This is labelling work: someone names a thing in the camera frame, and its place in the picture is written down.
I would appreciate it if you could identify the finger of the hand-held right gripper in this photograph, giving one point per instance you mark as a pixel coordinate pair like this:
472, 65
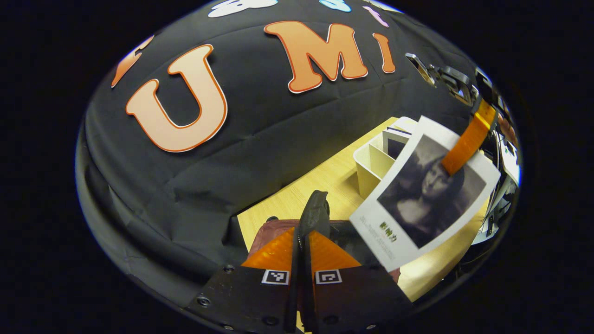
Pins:
468, 139

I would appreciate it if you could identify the maroon schoolbag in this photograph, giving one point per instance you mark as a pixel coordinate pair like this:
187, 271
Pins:
315, 208

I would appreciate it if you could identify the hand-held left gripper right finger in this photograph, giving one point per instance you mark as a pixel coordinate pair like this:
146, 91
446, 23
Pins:
307, 301

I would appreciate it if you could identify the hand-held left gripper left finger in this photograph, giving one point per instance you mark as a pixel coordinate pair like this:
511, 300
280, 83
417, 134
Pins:
294, 301

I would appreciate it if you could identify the white device box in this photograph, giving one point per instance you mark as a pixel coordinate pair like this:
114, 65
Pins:
509, 162

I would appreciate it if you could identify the white portrait cover book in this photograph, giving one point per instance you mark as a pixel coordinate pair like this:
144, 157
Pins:
422, 199

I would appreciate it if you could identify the black backdrop cloth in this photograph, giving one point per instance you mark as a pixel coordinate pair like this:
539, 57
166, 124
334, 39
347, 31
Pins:
260, 167

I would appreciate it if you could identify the white bookshelf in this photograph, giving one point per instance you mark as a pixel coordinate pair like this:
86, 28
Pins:
369, 162

